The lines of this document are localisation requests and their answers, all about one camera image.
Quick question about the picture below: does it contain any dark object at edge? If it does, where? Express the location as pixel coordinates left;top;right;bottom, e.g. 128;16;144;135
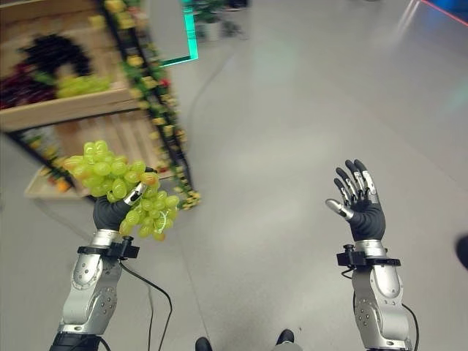
456;235;468;273

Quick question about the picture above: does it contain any black grape bunch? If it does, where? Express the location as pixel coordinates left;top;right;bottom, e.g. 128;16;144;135
20;34;94;78

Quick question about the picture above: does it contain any yellow flower garland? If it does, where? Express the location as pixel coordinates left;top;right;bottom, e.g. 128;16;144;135
104;0;202;211

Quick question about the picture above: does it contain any green grape bunch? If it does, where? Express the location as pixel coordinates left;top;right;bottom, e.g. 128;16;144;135
55;74;113;99
64;140;181;242

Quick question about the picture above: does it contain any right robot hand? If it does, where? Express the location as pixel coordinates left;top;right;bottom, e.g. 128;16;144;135
325;159;387;243

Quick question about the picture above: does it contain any red grape bunch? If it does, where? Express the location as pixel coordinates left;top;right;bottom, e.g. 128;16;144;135
0;61;58;110

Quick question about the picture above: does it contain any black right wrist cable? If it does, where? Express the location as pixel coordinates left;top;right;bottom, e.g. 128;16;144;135
401;303;420;351

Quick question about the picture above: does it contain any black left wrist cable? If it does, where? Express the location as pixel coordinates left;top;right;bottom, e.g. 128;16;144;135
119;263;173;351

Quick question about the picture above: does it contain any white potted plant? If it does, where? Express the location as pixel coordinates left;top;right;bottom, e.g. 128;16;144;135
192;0;242;42

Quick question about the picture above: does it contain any wooden fruit crate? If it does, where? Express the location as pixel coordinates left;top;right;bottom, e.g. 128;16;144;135
23;166;96;200

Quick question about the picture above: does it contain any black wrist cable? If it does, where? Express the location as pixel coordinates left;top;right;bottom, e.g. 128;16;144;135
401;303;420;351
119;263;173;351

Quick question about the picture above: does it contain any green lit frame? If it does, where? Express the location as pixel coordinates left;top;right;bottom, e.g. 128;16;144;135
159;0;200;68

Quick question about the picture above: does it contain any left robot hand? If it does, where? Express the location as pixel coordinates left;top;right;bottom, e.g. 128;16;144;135
92;167;157;233

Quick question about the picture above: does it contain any wooden fruit shelf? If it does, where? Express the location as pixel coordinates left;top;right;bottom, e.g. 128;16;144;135
0;0;195;200

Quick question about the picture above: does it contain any dark right robot foot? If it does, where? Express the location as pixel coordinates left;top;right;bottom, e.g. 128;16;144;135
276;328;295;347

